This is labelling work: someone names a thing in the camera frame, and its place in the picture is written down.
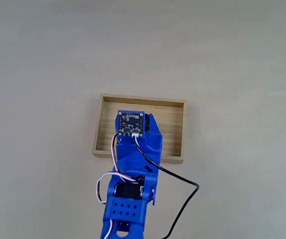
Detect black camera cable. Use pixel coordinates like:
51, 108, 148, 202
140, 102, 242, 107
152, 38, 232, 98
132, 134, 200, 239

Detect white red black servo wire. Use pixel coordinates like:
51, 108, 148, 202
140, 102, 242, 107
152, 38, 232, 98
95, 133, 145, 205

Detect blue-framed camera circuit board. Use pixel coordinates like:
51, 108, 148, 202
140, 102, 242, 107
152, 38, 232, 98
115, 109, 147, 139

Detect shallow wooden box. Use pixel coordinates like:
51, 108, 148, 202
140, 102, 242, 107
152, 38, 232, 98
92, 93, 189, 164

